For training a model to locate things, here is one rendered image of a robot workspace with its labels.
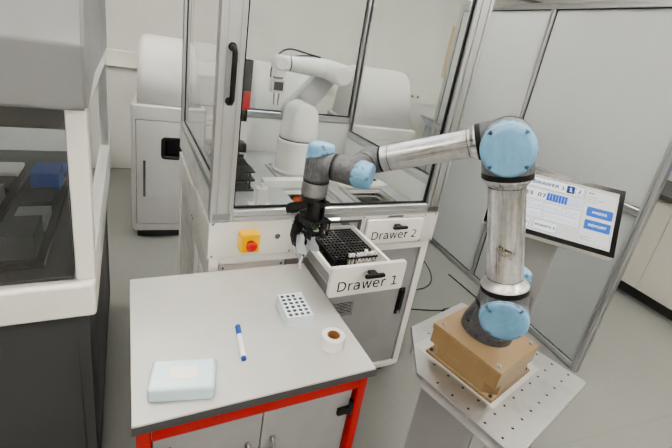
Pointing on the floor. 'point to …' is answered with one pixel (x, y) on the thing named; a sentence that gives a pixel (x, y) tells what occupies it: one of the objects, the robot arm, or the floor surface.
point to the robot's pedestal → (426, 431)
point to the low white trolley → (204, 417)
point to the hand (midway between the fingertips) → (300, 253)
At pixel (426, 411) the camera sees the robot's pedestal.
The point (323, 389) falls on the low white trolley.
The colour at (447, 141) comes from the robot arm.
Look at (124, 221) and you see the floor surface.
